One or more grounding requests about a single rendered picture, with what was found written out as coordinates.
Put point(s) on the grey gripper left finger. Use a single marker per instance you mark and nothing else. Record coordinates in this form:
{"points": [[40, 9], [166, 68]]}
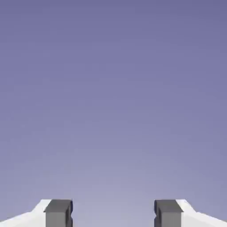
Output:
{"points": [[56, 212]]}

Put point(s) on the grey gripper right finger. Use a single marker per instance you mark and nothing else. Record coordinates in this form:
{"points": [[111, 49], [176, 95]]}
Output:
{"points": [[168, 212]]}

